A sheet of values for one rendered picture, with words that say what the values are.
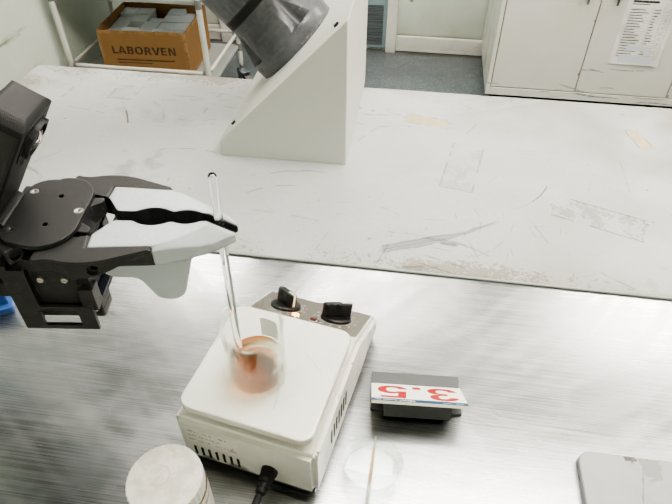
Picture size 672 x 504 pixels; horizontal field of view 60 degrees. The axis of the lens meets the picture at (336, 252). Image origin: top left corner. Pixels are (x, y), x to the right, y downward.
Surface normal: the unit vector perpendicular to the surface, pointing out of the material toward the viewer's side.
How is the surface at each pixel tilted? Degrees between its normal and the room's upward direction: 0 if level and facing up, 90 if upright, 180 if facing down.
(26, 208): 1
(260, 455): 90
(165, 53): 91
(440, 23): 90
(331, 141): 90
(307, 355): 0
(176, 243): 43
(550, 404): 0
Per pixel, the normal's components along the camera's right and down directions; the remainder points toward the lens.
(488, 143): 0.00, -0.73
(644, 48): -0.15, 0.64
